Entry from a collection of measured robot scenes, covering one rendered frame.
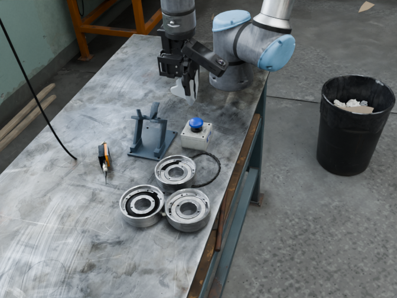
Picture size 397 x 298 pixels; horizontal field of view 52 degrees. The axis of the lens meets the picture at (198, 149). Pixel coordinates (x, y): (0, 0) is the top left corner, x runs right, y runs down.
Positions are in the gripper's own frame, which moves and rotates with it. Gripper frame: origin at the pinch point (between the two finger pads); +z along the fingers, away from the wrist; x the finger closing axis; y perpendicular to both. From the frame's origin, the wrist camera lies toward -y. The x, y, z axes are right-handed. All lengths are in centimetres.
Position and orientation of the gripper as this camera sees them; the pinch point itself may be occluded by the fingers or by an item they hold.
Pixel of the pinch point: (194, 100)
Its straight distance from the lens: 108.1
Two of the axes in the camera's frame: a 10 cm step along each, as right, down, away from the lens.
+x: -3.3, 6.4, -7.0
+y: -9.4, -1.8, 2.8
